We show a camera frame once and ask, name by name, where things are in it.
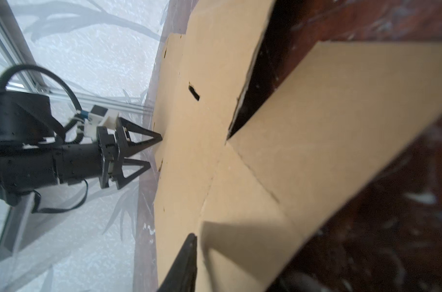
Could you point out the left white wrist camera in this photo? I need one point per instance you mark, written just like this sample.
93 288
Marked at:
89 121

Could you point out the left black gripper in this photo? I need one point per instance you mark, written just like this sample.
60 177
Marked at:
130 140

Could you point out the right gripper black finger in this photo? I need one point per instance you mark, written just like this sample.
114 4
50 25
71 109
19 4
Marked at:
183 272

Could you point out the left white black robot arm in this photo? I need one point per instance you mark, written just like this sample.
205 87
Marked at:
34 154

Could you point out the brown cardboard box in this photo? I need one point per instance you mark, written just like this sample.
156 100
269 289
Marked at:
303 146

